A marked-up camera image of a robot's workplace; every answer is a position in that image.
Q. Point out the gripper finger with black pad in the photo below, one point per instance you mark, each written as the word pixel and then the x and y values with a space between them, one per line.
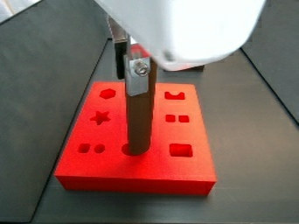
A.
pixel 119 38

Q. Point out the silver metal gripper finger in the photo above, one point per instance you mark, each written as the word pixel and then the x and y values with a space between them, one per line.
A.
pixel 138 69

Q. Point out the brown oval rod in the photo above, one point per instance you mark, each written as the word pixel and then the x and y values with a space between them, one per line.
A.
pixel 139 115

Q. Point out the red foam shape board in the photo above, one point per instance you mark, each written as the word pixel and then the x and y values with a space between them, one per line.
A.
pixel 175 167

